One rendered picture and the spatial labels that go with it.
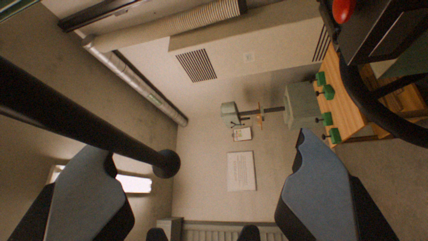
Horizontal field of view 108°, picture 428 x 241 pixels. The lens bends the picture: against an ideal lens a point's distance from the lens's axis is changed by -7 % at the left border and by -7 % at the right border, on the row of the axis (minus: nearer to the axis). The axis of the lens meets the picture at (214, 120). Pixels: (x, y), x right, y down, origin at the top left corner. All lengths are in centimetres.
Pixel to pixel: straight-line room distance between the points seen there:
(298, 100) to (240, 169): 142
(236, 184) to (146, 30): 241
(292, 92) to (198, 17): 141
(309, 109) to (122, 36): 208
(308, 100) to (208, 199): 211
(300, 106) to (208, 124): 174
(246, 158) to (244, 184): 40
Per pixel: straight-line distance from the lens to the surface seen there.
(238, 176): 293
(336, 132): 154
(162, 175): 21
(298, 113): 220
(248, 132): 303
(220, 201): 299
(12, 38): 191
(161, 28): 164
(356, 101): 36
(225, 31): 155
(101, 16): 184
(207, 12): 151
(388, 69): 27
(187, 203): 318
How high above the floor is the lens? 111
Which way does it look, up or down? 14 degrees up
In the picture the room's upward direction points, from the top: 97 degrees counter-clockwise
